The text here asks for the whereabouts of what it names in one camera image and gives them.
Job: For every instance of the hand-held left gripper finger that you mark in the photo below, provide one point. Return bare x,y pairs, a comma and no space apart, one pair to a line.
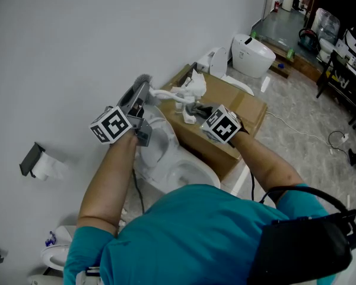
143,96
123,109

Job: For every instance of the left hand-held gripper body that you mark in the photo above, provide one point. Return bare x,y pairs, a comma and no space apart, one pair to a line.
112,125

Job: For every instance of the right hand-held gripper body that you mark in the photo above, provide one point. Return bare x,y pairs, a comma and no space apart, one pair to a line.
222,125

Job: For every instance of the white grey toilet brush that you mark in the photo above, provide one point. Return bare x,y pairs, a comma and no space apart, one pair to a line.
166,93

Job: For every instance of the grey cloth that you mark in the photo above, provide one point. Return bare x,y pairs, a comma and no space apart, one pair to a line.
193,108

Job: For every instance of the person's left forearm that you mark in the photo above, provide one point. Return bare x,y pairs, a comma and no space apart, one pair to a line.
106,183

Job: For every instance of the person's right forearm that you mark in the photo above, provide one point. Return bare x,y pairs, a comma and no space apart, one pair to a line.
264,162

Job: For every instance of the white toilet open lid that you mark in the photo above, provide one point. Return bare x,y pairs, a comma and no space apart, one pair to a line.
201,166

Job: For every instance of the white toilet raised round lid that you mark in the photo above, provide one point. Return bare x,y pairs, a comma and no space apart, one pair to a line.
219,61

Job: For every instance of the white smart toilet black panel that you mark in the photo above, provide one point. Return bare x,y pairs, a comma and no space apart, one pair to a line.
253,56

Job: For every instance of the black toilet paper holder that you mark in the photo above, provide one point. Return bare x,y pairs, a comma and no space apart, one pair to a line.
28,160

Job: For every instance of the white toilet blue label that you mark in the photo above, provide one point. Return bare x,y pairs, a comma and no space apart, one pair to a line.
53,257

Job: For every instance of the white toilet closed lid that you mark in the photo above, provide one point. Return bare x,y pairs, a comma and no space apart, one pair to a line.
41,280

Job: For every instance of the brown cardboard box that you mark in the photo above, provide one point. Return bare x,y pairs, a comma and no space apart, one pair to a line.
234,102

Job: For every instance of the white crumpled paper wad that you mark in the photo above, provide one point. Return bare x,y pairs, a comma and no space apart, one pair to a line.
189,118

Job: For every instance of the crumpled white tissue pile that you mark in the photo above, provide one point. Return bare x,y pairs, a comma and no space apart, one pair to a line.
197,86

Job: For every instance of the dark wooden step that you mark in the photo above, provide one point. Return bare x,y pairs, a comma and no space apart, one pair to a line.
280,72

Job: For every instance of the green bottle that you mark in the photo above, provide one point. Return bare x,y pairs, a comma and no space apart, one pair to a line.
291,54
253,35

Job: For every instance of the brown platform riser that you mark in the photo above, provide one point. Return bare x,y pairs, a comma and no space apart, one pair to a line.
307,67

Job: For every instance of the black table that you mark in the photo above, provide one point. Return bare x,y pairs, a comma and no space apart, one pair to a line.
325,75

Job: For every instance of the person's teal shirt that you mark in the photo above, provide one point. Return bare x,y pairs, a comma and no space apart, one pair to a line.
190,236

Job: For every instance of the black green machine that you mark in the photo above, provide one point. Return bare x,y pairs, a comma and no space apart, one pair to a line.
308,41

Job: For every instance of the red fire extinguisher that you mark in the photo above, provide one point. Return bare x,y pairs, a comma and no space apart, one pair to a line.
276,6

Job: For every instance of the white carton box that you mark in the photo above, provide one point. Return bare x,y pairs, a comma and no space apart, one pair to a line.
340,47

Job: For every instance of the black office chair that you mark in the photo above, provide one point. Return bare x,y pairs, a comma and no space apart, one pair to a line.
298,1

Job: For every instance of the black chest pack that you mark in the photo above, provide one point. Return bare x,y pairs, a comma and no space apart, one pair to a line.
302,248

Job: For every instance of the white bag black print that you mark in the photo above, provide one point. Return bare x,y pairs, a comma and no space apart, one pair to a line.
354,44

